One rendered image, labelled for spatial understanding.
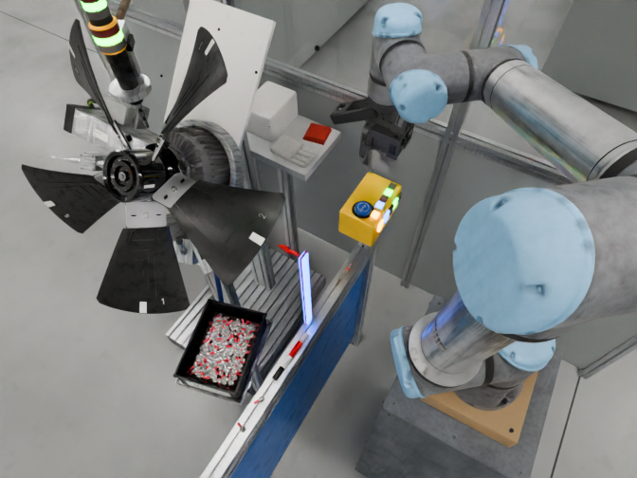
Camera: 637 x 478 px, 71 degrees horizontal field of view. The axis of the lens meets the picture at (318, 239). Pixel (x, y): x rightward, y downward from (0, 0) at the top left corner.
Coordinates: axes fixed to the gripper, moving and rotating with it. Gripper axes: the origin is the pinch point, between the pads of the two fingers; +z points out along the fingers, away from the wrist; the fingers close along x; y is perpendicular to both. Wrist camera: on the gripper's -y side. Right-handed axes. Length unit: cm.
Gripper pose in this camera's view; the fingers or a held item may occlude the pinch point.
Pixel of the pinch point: (368, 166)
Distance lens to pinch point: 100.0
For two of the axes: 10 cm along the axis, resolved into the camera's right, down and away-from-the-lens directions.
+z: 0.1, 5.6, 8.3
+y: 8.5, 4.3, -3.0
